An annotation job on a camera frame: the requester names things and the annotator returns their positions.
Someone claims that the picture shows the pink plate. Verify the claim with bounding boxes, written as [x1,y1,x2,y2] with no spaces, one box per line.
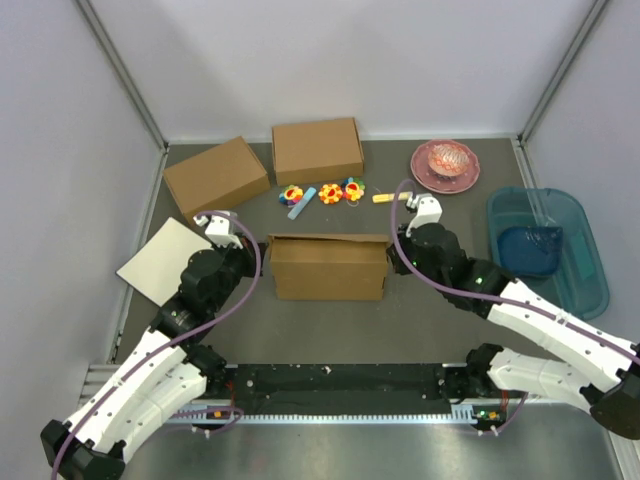
[410,140,480,195]

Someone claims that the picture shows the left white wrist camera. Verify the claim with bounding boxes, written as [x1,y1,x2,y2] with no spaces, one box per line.
[193,213,243,249]

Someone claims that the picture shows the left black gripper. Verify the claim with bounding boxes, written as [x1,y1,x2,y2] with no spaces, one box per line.
[209,232,270,312]

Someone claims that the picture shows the dark blue dish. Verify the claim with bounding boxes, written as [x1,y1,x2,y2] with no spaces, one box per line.
[497,226,564,278]

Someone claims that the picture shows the orange flower plush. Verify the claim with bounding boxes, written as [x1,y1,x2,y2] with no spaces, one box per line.
[318,183,343,205]

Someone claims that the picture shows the rainbow flower plush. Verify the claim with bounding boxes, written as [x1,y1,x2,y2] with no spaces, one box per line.
[341,177,366,202]
[279,185,304,208]

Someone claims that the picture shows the blue chalk stick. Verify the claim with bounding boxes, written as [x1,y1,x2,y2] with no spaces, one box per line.
[287,187,317,220]

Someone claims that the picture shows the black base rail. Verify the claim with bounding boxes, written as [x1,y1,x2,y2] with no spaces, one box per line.
[199,362,506,406]

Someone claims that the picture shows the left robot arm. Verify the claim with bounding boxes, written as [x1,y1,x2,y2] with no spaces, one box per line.
[40,238,266,479]

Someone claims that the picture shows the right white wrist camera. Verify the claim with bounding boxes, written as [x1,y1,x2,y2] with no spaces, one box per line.
[405,194,443,237]

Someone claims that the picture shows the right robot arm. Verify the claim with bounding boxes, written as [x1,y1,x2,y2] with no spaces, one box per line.
[388,223,639,440]

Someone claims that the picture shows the rainbow flower plush left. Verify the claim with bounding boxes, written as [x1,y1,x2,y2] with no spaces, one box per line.
[279,185,304,208]

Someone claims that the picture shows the yellow chalk stick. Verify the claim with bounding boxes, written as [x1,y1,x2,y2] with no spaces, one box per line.
[371,192,412,204]

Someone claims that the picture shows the cardboard box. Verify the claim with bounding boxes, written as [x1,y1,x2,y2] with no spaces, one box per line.
[268,234,390,301]
[163,136,271,226]
[271,117,364,186]

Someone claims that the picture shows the white square board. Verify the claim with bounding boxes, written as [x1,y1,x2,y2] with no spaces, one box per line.
[116,218,211,306]

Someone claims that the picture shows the rainbow flower plush right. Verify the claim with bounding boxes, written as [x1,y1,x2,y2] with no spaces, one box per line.
[341,177,366,202]

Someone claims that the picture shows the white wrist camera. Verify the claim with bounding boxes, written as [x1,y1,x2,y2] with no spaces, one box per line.
[405,194,443,237]
[193,213,243,249]

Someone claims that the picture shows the grey slotted cable duct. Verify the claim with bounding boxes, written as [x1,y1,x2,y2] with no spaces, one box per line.
[164,403,506,425]

